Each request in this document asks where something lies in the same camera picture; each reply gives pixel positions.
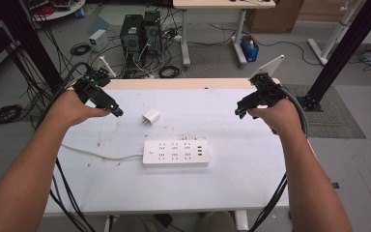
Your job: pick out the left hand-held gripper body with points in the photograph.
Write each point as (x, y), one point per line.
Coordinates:
(91, 92)

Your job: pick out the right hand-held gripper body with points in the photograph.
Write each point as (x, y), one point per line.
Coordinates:
(265, 93)

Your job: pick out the white charger plug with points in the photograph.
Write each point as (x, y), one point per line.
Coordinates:
(150, 116)

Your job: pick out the white power strip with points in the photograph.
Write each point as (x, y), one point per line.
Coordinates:
(174, 160)

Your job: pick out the person's left hand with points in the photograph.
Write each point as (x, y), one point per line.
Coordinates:
(71, 111)

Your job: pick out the person's right hand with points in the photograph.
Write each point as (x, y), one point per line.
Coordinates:
(283, 117)

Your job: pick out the blue box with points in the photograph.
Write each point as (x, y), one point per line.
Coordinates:
(250, 51)

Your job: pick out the small white device box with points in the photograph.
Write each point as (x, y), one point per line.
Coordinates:
(98, 39)

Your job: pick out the wooden table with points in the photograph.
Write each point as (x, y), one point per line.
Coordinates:
(180, 83)

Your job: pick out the wide black computer tower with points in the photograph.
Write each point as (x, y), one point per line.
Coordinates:
(131, 38)

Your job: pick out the grey floor mat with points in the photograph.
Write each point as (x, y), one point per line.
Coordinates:
(335, 119)

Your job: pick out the cardboard box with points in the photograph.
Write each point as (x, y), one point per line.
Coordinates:
(273, 17)

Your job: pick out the round white table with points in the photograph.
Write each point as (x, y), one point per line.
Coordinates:
(67, 11)

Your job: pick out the white metal stand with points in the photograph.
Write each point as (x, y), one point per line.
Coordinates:
(335, 35)

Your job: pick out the black metal pillar with base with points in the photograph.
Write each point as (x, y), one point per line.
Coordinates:
(344, 48)

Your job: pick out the white table mat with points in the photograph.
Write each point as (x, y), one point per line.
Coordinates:
(174, 190)

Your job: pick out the white-legged wooden desk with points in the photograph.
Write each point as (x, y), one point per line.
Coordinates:
(222, 4)

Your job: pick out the dark tape piece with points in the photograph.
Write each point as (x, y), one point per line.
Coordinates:
(335, 185)

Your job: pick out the small black object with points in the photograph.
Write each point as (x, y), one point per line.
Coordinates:
(163, 219)

